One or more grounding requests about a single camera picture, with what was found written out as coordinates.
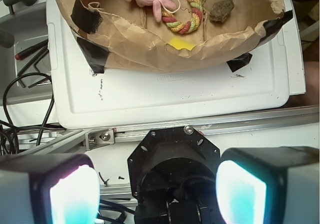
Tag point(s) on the aluminium frame rail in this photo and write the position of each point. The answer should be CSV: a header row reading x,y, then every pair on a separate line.
x,y
298,126

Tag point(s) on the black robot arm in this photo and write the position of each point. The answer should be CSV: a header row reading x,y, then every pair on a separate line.
x,y
175,176

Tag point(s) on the green and yellow sponge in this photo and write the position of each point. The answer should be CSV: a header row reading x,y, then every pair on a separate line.
x,y
180,44

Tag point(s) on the black hex key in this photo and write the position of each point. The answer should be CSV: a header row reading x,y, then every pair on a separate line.
x,y
34,60

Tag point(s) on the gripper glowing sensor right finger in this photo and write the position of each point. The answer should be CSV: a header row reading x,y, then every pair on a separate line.
x,y
269,185

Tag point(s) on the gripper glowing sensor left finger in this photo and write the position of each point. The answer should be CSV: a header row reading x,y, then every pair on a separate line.
x,y
50,188

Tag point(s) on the brown paper bag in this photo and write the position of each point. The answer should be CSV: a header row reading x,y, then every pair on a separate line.
x,y
136,41

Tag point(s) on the grey rock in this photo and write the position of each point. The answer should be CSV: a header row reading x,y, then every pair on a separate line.
x,y
221,10

